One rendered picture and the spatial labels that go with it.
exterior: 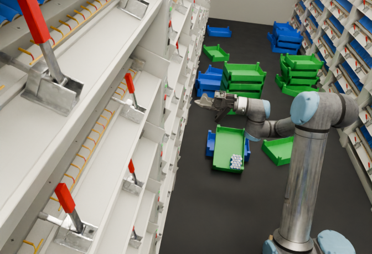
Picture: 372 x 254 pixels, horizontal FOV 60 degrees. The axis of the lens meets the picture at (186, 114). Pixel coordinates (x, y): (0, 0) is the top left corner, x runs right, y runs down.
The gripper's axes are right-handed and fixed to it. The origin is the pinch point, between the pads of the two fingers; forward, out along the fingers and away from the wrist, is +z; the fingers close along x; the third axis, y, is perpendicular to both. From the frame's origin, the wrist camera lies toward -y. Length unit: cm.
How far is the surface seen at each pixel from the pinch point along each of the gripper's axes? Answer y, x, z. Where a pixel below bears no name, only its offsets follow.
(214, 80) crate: -53, -131, -11
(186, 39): 35.0, 5.0, 8.0
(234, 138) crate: -50, -41, -29
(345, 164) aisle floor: -62, -45, -111
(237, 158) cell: -52, -23, -31
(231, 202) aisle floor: -61, 7, -28
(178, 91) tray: 12.6, 12.7, 8.7
